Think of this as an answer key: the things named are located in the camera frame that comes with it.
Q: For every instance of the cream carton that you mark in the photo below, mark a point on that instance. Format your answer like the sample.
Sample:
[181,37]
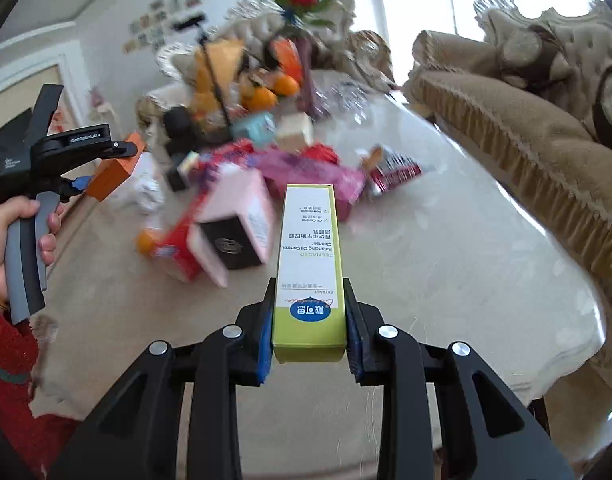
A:
[296,132]

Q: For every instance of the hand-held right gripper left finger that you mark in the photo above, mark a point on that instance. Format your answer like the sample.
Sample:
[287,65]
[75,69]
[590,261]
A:
[265,355]

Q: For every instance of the orange carton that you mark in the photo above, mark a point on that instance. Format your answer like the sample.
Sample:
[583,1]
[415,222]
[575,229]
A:
[116,175]

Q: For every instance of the yellow paper bag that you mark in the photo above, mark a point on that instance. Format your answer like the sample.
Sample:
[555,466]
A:
[221,60]

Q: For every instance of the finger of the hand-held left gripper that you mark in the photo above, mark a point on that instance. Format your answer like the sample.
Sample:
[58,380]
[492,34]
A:
[80,186]
[120,149]

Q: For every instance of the pink box with black end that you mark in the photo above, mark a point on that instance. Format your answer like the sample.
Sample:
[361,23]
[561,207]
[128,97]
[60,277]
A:
[246,195]

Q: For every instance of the black phone tripod stand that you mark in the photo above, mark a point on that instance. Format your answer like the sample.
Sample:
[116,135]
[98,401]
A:
[213,75]

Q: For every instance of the white cardboard box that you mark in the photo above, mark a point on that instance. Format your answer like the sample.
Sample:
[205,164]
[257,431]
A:
[141,185]

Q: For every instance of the round brown beige cushion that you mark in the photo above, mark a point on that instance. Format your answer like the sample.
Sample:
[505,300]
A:
[523,50]
[610,110]

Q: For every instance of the white side table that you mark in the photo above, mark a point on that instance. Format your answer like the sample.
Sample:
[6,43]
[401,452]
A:
[106,120]

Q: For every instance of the tan draped armchair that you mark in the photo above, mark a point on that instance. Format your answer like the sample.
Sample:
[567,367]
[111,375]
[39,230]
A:
[373,55]

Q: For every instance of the small mandarin orange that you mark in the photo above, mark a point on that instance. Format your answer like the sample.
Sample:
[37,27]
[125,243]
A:
[147,242]

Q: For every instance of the set of clear drinking glasses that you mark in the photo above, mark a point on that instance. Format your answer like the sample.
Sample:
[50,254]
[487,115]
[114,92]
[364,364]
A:
[343,100]

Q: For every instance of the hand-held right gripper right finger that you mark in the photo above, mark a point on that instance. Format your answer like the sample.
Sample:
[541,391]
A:
[354,355]

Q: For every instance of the orange snack packet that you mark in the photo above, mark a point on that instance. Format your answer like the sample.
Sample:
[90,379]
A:
[288,57]

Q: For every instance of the large orange fruit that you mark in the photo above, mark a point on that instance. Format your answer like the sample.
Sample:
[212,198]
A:
[258,97]
[287,85]

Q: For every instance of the wall photo collage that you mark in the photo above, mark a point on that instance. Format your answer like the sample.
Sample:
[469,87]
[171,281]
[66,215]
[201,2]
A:
[161,22]

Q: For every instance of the beige fringed sofa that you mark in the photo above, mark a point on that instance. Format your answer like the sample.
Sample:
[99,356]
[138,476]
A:
[510,125]

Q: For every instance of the small black carton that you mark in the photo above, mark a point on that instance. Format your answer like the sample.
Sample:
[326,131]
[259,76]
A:
[178,175]

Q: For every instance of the green and white carton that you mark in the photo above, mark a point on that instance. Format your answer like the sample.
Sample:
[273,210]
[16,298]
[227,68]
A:
[311,260]

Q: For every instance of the lace covered armchair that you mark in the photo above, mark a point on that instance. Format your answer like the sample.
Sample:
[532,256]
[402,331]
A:
[153,105]

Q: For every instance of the red crumpled wrapper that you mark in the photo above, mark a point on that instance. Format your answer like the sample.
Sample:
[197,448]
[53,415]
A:
[318,153]

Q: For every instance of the red and white snack packet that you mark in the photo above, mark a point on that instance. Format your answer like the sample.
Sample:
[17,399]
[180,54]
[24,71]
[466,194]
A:
[393,172]

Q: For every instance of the person's left forearm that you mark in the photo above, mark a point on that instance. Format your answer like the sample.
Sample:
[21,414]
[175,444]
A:
[6,360]

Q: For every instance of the magenta packet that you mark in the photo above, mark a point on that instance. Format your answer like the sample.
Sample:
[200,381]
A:
[326,180]

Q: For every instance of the teal carton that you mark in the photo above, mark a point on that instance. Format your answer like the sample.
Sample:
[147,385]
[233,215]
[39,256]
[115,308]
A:
[256,129]

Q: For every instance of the small purple vase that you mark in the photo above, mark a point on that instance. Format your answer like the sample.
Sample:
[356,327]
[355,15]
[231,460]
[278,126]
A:
[97,96]

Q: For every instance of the purple glass vase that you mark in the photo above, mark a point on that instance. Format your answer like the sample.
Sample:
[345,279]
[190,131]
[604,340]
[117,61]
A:
[307,80]

